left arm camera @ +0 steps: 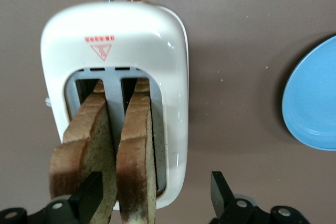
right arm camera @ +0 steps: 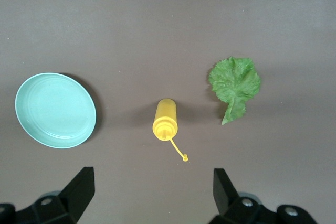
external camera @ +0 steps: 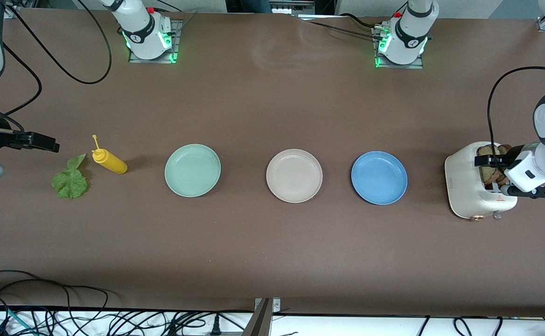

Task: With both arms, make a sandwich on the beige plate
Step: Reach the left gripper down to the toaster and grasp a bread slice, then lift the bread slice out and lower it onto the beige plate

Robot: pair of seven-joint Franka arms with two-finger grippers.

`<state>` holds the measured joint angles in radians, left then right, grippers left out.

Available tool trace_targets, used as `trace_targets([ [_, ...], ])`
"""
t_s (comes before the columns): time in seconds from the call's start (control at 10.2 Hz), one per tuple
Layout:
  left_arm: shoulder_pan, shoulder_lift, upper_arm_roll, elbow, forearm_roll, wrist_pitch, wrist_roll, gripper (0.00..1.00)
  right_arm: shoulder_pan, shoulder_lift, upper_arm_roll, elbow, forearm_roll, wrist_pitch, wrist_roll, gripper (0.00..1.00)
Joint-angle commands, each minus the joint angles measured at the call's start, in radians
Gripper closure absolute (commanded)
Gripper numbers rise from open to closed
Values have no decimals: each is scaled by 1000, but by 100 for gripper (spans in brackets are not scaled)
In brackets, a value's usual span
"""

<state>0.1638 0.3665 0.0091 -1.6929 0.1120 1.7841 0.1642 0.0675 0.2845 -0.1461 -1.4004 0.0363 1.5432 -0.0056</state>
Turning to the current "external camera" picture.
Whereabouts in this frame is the green lettuce leaf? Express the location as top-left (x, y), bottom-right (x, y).
top-left (51, 154), bottom-right (89, 200)

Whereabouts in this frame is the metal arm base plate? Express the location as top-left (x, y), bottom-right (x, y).
top-left (128, 19), bottom-right (181, 64)
top-left (374, 24), bottom-right (425, 70)

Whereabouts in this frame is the black braided cable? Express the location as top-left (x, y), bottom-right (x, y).
top-left (300, 13), bottom-right (383, 42)

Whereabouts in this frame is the aluminium profile post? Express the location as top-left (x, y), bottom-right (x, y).
top-left (242, 298), bottom-right (281, 336)

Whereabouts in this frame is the yellow squeeze bottle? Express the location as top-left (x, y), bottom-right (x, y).
top-left (91, 134), bottom-right (128, 175)

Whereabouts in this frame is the teal cable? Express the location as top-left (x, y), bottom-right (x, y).
top-left (0, 303), bottom-right (37, 336)

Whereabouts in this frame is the white power strip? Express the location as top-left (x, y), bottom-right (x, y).
top-left (276, 2), bottom-right (316, 14)

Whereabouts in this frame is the blue plate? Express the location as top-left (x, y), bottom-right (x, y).
top-left (351, 151), bottom-right (408, 205)

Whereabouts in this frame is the mint green plate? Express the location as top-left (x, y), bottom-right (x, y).
top-left (164, 144), bottom-right (222, 198)

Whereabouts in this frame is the beige plate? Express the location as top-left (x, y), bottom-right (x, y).
top-left (266, 149), bottom-right (323, 203)

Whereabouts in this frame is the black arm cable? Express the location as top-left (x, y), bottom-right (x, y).
top-left (2, 0), bottom-right (113, 85)
top-left (487, 67), bottom-right (545, 171)

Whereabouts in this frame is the white toaster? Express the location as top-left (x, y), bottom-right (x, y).
top-left (444, 141), bottom-right (519, 221)

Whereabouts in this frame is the thin black cable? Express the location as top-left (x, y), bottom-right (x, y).
top-left (0, 43), bottom-right (42, 131)

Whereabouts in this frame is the brown bread slice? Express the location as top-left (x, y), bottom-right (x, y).
top-left (477, 145), bottom-right (502, 183)
top-left (497, 144), bottom-right (514, 185)

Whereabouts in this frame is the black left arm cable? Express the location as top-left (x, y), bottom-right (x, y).
top-left (487, 67), bottom-right (545, 171)

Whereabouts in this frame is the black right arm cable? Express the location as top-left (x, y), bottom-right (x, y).
top-left (2, 0), bottom-right (113, 85)

